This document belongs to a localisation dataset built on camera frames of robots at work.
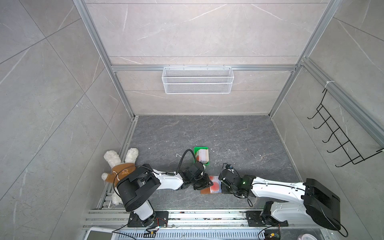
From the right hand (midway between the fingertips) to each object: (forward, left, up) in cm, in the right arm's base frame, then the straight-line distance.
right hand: (222, 186), depth 85 cm
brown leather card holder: (-3, +9, +2) cm, 10 cm away
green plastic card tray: (+23, +15, +4) cm, 28 cm away
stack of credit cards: (+18, +11, +5) cm, 21 cm away
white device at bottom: (-21, +58, +6) cm, 62 cm away
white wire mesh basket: (+62, +12, +31) cm, 70 cm away
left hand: (+1, +5, +3) cm, 6 cm away
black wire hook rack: (+6, -51, +33) cm, 60 cm away
